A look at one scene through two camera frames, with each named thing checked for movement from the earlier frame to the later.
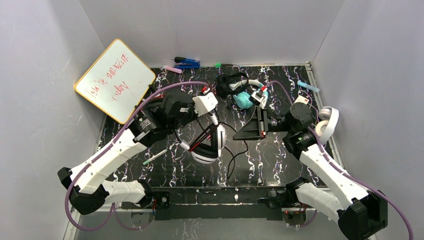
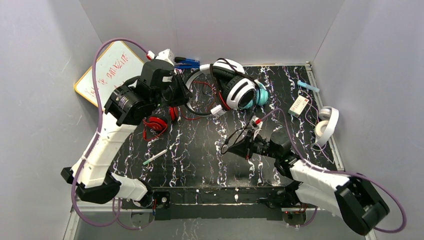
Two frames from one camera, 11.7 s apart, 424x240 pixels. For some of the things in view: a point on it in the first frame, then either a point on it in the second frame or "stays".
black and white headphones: [208, 148] -> [212, 89]
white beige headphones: [324, 129] stays
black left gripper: [185, 112] -> [178, 90]
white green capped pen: [155, 156] stays
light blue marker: [308, 86] stays
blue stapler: [183, 62] stays
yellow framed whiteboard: [115, 81] stays
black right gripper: [261, 122] -> [248, 147]
